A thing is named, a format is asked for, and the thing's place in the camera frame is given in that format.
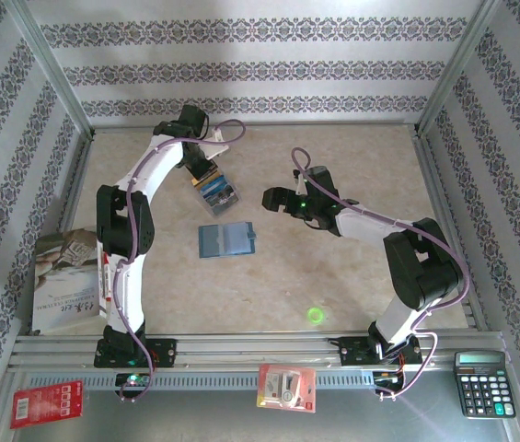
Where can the blue card holder wallet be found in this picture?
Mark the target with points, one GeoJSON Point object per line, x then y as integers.
{"type": "Point", "coordinates": [236, 241]}

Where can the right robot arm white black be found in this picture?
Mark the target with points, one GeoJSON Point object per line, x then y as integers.
{"type": "Point", "coordinates": [365, 225]}

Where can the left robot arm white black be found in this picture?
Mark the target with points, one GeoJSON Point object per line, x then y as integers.
{"type": "Point", "coordinates": [158, 166]}

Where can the gold card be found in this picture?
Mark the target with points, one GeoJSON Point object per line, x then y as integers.
{"type": "Point", "coordinates": [206, 178]}

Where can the blue VIP card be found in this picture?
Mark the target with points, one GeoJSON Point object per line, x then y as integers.
{"type": "Point", "coordinates": [216, 185]}

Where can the black VIP card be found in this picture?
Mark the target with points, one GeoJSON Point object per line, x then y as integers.
{"type": "Point", "coordinates": [220, 197]}

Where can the book with white spine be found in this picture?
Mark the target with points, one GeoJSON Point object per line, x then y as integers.
{"type": "Point", "coordinates": [61, 285]}

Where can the red blister pack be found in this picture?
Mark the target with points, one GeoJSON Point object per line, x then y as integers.
{"type": "Point", "coordinates": [287, 389]}

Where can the grey metal shelf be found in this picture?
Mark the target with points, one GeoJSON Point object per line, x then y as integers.
{"type": "Point", "coordinates": [195, 421]}

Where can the black desk calculator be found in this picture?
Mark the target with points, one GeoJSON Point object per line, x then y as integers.
{"type": "Point", "coordinates": [485, 391]}

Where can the red flat product pack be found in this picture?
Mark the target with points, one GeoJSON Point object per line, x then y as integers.
{"type": "Point", "coordinates": [43, 405]}

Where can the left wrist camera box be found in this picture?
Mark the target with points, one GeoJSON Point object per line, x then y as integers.
{"type": "Point", "coordinates": [216, 151]}

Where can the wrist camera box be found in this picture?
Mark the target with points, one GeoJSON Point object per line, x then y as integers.
{"type": "Point", "coordinates": [300, 184]}
{"type": "Point", "coordinates": [216, 151]}

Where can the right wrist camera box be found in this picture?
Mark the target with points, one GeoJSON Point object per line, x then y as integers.
{"type": "Point", "coordinates": [300, 184]}

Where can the aluminium frame back bar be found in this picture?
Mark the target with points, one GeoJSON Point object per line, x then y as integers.
{"type": "Point", "coordinates": [255, 127]}

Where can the aluminium frame side bar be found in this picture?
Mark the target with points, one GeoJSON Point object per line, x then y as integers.
{"type": "Point", "coordinates": [442, 193]}
{"type": "Point", "coordinates": [77, 179]}

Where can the aluminium mounting rail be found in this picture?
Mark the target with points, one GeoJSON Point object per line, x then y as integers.
{"type": "Point", "coordinates": [259, 350]}

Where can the aluminium frame post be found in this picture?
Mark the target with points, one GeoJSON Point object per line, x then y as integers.
{"type": "Point", "coordinates": [52, 69]}
{"type": "Point", "coordinates": [455, 69]}

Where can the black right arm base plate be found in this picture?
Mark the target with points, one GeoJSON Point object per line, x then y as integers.
{"type": "Point", "coordinates": [354, 352]}

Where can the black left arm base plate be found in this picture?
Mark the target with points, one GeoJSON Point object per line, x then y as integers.
{"type": "Point", "coordinates": [165, 354]}

